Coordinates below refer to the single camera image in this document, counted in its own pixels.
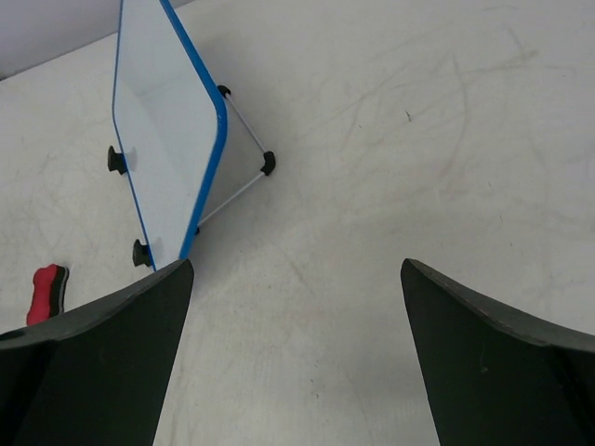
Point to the whiteboard wire stand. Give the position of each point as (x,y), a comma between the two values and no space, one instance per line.
(241,162)

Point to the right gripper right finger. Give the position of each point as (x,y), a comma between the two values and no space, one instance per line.
(495,375)

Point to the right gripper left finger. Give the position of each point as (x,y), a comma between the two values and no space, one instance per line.
(97,374)

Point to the red bone-shaped eraser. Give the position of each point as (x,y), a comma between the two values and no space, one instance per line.
(49,285)

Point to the blue framed whiteboard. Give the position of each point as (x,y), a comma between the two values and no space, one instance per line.
(154,52)

